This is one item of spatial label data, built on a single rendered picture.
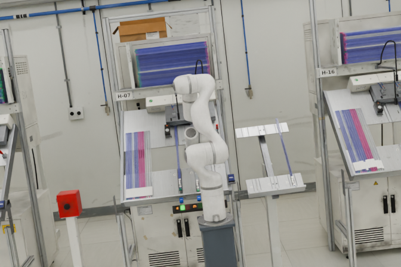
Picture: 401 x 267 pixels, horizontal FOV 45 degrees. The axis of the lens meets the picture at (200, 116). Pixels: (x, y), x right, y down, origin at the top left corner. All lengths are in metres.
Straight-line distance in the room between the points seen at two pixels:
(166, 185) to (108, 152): 2.03
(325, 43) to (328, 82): 0.29
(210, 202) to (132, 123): 1.07
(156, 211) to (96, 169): 1.81
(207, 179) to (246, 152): 2.53
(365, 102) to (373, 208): 0.74
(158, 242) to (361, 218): 1.43
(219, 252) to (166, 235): 0.92
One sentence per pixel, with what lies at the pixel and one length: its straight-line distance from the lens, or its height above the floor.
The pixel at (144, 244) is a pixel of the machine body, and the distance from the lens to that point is 3.49.
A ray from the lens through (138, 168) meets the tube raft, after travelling 3.16.
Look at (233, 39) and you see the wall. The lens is 4.87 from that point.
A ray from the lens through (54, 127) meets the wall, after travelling 5.11.
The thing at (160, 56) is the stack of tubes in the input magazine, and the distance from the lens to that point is 3.35.
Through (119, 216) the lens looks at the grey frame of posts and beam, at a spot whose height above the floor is 0.63.
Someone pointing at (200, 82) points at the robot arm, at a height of 1.43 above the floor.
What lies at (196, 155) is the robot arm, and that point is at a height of 1.08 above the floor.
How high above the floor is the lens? 1.61
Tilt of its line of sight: 8 degrees down
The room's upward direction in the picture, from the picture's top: 7 degrees counter-clockwise
